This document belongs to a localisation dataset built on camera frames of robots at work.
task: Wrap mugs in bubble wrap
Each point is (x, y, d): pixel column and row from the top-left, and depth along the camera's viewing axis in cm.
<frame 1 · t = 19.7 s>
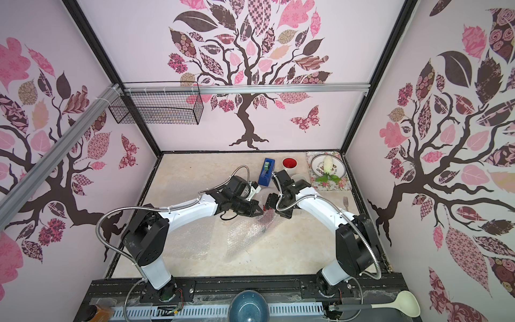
left hand: (262, 216, 83), fingers closed
right hand: (270, 208, 85), fingers open
blue tape dispenser: (265, 173, 105), point 6 cm above the table
white mug red interior: (289, 163, 106), point 9 cm above the table
white decorated plate: (317, 166, 116), on the table
floral placemat: (326, 182, 108), on the table
white green toy vegetable: (328, 164, 110), point 5 cm above the table

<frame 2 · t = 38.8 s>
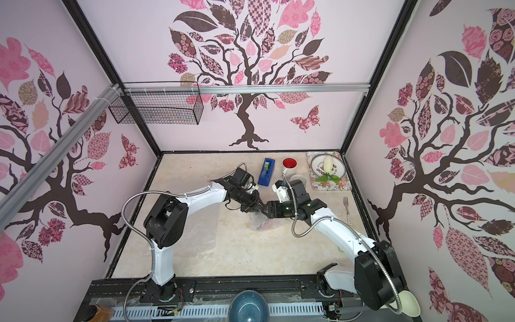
left hand: (266, 211, 86), fingers closed
right hand: (268, 208, 82), fingers open
the named things where they were.

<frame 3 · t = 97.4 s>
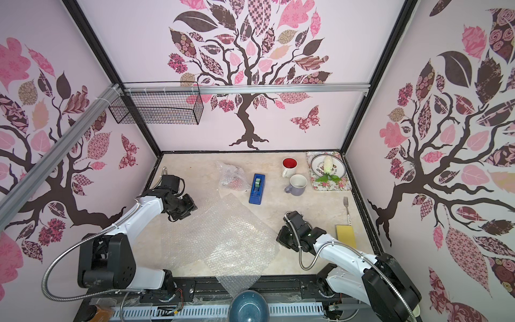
left hand: (195, 212, 87), fingers open
right hand: (276, 237, 85), fingers closed
blue tape dispenser: (257, 190, 99), point 5 cm above the table
the other named things where they were.

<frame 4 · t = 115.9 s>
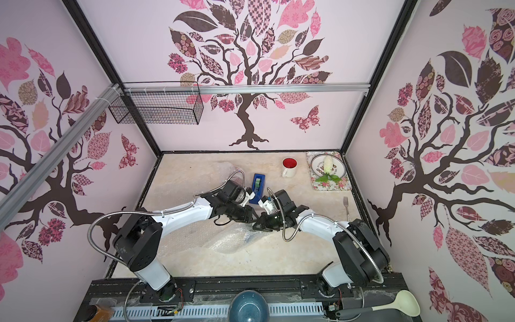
left hand: (255, 222, 83), fingers open
right hand: (253, 226, 82), fingers closed
the named things where they were.

